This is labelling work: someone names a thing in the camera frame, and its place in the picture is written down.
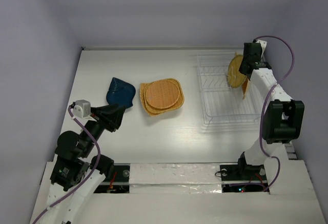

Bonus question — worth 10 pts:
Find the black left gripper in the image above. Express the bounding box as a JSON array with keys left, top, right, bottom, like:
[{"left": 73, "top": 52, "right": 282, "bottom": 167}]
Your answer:
[{"left": 80, "top": 101, "right": 126, "bottom": 156}]

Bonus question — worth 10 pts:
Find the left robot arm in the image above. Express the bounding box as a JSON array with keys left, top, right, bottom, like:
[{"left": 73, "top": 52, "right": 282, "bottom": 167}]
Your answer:
[{"left": 40, "top": 100, "right": 126, "bottom": 223}]

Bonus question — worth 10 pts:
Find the square orange woven plate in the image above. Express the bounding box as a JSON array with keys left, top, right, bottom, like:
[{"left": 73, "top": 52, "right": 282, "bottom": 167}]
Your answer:
[{"left": 140, "top": 77, "right": 185, "bottom": 114}]

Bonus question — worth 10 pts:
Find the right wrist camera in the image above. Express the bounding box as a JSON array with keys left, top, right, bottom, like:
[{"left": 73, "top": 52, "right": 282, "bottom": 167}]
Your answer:
[{"left": 253, "top": 39, "right": 268, "bottom": 57}]

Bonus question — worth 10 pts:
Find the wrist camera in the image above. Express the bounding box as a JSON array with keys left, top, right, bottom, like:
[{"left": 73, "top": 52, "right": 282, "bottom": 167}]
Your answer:
[
  {"left": 253, "top": 39, "right": 268, "bottom": 57},
  {"left": 72, "top": 99, "right": 91, "bottom": 118}
]

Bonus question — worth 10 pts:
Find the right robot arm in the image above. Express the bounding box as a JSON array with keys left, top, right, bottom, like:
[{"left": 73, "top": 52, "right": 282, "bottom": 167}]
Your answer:
[{"left": 236, "top": 39, "right": 305, "bottom": 179}]

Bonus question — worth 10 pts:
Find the white foam front board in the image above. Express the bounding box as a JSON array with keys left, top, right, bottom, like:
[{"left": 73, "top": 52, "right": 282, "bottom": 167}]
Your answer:
[{"left": 29, "top": 159, "right": 321, "bottom": 224}]

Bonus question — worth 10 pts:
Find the small orange woven plate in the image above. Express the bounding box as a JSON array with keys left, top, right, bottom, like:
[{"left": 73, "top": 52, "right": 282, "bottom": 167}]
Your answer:
[{"left": 241, "top": 78, "right": 250, "bottom": 99}]

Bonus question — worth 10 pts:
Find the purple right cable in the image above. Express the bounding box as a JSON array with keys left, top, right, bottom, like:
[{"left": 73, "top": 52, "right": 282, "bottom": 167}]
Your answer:
[{"left": 252, "top": 35, "right": 295, "bottom": 193}]

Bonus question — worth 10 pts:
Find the triangular orange woven plate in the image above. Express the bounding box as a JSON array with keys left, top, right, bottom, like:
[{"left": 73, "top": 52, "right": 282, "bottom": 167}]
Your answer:
[{"left": 139, "top": 83, "right": 165, "bottom": 116}]

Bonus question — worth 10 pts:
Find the round orange woven plate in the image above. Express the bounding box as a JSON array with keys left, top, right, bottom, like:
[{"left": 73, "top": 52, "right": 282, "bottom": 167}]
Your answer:
[{"left": 145, "top": 79, "right": 181, "bottom": 109}]

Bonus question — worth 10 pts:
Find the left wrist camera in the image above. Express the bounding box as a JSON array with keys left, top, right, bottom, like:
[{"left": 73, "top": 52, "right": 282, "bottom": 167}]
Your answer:
[{"left": 72, "top": 99, "right": 91, "bottom": 118}]

